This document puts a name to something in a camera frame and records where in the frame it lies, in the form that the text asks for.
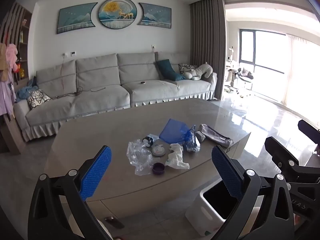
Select blue mountain wall painting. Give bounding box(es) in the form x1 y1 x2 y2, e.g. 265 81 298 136
137 2 173 28
56 2 98 35

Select black charging cable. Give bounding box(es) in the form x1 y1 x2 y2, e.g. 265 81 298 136
51 55 107 99

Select wooden shelf unit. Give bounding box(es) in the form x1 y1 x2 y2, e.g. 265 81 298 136
0 2 33 155

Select blue clear wrapper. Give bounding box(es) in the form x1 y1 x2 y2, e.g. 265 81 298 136
184 125 201 153

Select dark oblong object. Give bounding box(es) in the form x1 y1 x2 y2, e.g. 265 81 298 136
105 216 125 229

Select blue mesh bag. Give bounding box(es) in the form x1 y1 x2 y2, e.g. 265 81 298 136
159 118 192 143

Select clear plastic bag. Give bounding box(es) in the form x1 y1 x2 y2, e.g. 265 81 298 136
126 139 157 176

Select round tin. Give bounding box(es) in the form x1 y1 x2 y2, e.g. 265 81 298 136
151 144 165 157

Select flower patterned pillow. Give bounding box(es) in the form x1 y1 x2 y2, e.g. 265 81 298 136
178 64 198 75
27 89 52 110

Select dark framed window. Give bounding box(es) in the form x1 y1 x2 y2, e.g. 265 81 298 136
239 29 287 93

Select lilac hanging garment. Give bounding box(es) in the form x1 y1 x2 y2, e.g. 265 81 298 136
0 69 16 117

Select grey pencil case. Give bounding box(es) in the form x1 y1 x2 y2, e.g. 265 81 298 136
198 124 234 148

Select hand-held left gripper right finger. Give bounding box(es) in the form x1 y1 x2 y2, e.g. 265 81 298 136
211 145 295 240

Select grey plush toy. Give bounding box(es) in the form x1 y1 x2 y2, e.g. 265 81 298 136
183 62 213 81

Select grey baby bouncer chair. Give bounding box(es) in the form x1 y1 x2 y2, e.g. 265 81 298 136
235 67 255 98

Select round deer wall painting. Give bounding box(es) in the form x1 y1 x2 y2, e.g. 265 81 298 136
98 0 138 28

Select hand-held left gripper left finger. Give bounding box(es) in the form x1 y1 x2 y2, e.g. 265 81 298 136
27 145 113 240

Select grey fabric sofa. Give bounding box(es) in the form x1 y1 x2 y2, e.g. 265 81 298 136
14 52 218 143

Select white trash bin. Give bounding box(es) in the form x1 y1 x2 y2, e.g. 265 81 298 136
185 179 253 233

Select teal pillow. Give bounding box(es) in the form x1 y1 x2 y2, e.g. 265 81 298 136
157 59 185 82

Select blue cloth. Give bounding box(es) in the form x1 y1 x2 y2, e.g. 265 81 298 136
16 77 38 102

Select white stand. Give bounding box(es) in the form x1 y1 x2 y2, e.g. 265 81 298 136
225 46 240 93

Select grey pleated curtain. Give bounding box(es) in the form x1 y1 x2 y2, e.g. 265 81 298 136
189 0 227 100

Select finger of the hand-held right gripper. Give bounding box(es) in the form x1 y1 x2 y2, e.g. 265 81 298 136
298 119 320 137
264 136 304 170

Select purple lid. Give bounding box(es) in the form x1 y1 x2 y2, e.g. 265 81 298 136
152 162 165 175

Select pink plush garment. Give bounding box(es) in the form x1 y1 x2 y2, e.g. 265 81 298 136
5 44 19 72

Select white tissue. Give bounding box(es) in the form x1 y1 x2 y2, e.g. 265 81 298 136
164 142 190 170

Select white sheer curtain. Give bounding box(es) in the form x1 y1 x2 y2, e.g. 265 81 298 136
285 34 320 108

